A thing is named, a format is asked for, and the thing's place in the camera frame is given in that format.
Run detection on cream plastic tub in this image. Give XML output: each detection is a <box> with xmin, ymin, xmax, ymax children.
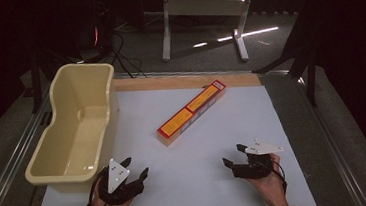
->
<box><xmin>15</xmin><ymin>59</ymin><xmax>127</xmax><ymax>198</ymax></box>

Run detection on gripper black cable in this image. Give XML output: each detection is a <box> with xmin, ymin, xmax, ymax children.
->
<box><xmin>268</xmin><ymin>156</ymin><xmax>289</xmax><ymax>197</ymax></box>
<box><xmin>83</xmin><ymin>168</ymin><xmax>112</xmax><ymax>206</ymax></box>

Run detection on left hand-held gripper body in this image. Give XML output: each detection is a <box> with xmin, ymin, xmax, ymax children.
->
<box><xmin>94</xmin><ymin>155</ymin><xmax>147</xmax><ymax>206</ymax></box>

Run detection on black metal stand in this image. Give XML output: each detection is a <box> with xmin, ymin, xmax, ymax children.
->
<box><xmin>26</xmin><ymin>49</ymin><xmax>46</xmax><ymax>114</ymax></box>
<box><xmin>247</xmin><ymin>2</ymin><xmax>324</xmax><ymax>113</ymax></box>

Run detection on white metal table frame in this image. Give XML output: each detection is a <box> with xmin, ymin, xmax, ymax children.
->
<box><xmin>157</xmin><ymin>0</ymin><xmax>263</xmax><ymax>70</ymax></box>

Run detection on metal rail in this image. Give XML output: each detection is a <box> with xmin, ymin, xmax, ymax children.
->
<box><xmin>0</xmin><ymin>88</ymin><xmax>61</xmax><ymax>206</ymax></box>
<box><xmin>296</xmin><ymin>69</ymin><xmax>366</xmax><ymax>206</ymax></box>

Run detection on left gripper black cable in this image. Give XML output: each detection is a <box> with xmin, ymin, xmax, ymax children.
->
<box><xmin>83</xmin><ymin>168</ymin><xmax>112</xmax><ymax>206</ymax></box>

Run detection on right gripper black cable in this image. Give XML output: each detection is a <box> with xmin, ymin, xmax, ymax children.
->
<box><xmin>268</xmin><ymin>156</ymin><xmax>289</xmax><ymax>197</ymax></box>

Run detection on dark computer tower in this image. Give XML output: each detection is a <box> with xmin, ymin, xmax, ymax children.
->
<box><xmin>89</xmin><ymin>0</ymin><xmax>116</xmax><ymax>56</ymax></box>

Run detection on long box with orange label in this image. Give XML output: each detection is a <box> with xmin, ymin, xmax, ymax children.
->
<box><xmin>151</xmin><ymin>78</ymin><xmax>231</xmax><ymax>148</ymax></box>

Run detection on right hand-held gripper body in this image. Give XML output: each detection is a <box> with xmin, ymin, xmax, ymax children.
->
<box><xmin>230</xmin><ymin>136</ymin><xmax>287</xmax><ymax>183</ymax></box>

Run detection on person's right hand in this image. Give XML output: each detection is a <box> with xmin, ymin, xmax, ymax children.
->
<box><xmin>243</xmin><ymin>151</ymin><xmax>289</xmax><ymax>206</ymax></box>

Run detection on black floor cables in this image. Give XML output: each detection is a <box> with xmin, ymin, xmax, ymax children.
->
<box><xmin>107</xmin><ymin>28</ymin><xmax>149</xmax><ymax>82</ymax></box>

